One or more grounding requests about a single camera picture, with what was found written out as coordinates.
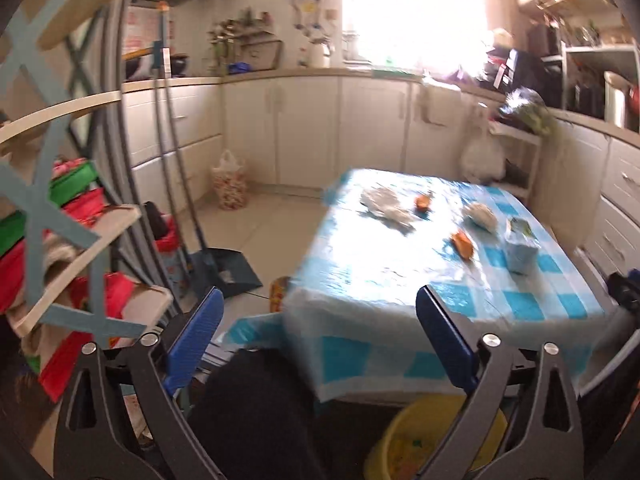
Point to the blue checked tablecloth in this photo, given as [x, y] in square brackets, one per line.
[380, 270]

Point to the bag of green vegetables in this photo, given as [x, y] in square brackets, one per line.
[530, 112]

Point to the red black bag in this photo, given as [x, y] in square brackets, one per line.
[167, 245]

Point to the printed plastic shopping bag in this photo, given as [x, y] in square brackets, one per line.
[230, 185]

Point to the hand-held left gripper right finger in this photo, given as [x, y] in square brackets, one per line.
[445, 340]

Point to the metal utensil rack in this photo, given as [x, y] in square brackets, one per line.
[250, 35]

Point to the red green cloth bags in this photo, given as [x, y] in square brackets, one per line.
[75, 210]

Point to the yellow plastic basin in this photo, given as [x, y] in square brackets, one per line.
[400, 440]

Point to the orange peel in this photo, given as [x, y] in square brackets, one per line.
[462, 246]
[422, 203]

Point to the black wok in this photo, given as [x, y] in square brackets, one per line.
[175, 65]

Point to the clear plastic bag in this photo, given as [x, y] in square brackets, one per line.
[385, 205]

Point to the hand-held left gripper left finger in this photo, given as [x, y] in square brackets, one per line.
[195, 340]

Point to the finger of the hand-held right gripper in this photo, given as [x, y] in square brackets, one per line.
[625, 290]

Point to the black countertop appliance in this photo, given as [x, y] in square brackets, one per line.
[530, 72]

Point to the cream rack blue braces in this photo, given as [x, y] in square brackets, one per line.
[30, 160]

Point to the dark grey dustpan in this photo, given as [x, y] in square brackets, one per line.
[225, 270]

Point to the cream kitchen cabinets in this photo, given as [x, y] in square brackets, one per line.
[300, 125]

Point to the white plastic bag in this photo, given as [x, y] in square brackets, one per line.
[482, 160]

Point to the white kettle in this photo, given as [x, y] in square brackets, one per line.
[320, 55]

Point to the person's black trousers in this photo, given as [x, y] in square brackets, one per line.
[250, 420]

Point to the yellow red packet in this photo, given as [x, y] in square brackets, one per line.
[279, 295]

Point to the white storage rack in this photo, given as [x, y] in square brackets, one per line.
[520, 135]

